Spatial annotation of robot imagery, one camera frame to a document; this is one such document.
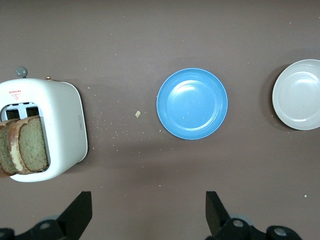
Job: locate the white two-slot toaster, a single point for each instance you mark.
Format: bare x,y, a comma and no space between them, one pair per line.
62,120

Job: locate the beige plate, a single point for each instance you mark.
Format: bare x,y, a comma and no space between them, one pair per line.
300,95

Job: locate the blue plate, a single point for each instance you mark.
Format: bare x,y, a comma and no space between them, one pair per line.
192,103

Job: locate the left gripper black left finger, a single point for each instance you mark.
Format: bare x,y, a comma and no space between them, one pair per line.
75,215

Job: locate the brown bread slice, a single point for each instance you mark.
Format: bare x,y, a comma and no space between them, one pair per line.
4,150
32,145

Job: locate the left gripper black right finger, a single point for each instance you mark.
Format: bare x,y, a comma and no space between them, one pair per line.
215,215

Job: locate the small bread crumb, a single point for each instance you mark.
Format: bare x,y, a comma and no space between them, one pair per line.
137,114

